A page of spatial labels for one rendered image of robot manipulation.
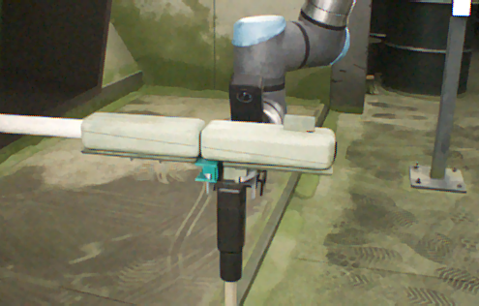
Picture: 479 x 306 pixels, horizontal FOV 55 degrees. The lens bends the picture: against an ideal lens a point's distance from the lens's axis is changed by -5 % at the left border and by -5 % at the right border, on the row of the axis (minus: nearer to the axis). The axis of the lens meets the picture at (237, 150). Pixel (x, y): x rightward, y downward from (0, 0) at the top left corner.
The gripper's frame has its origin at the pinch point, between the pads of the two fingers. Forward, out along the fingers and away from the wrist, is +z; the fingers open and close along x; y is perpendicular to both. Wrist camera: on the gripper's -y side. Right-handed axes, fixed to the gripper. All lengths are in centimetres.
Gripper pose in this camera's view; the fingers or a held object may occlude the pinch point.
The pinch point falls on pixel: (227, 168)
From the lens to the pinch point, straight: 58.2
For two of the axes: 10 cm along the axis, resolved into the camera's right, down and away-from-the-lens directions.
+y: -0.4, 9.4, 3.3
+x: -9.8, -1.0, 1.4
